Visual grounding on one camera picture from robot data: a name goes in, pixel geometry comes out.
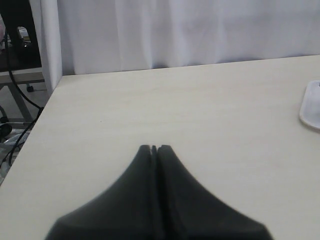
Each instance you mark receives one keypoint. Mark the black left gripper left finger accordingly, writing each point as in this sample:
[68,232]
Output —
[128,210]

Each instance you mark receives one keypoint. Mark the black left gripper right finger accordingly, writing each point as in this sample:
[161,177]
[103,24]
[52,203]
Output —
[191,212]

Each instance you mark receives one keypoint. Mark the white plastic tray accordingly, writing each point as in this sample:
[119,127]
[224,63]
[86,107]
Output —
[309,112]

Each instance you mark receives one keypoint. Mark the grey metal table frame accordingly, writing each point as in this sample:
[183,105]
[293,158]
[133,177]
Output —
[22,76]

